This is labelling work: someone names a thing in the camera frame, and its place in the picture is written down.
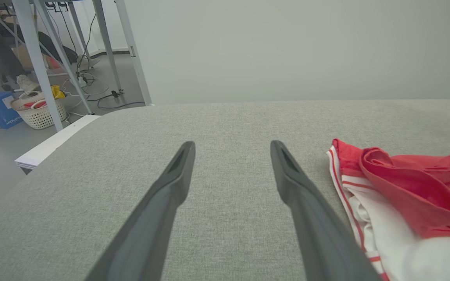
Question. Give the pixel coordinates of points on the white plastic laundry basket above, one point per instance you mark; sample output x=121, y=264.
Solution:
x=43, y=115

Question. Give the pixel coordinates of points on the yellow cloth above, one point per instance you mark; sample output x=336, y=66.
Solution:
x=57, y=91

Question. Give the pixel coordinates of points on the red cloth in basket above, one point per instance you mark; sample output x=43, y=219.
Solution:
x=35, y=104

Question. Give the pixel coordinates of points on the dark bag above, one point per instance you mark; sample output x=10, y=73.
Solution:
x=59, y=48

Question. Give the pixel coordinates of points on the red and white basketball jersey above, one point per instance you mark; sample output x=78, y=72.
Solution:
x=412, y=195

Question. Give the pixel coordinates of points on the blue cardboard box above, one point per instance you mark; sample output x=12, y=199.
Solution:
x=0, y=111

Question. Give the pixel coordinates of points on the white shoe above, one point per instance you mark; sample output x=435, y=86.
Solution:
x=26, y=82

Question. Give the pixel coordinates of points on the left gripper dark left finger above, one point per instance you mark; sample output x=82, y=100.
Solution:
x=150, y=218

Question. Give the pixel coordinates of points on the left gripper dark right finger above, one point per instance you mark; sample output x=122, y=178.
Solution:
x=315, y=226

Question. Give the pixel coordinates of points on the pale metal table leg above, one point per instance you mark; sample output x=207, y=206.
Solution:
x=37, y=58
x=135, y=58
x=107, y=47

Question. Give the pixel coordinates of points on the white cabinet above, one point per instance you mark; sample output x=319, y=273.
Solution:
x=53, y=142

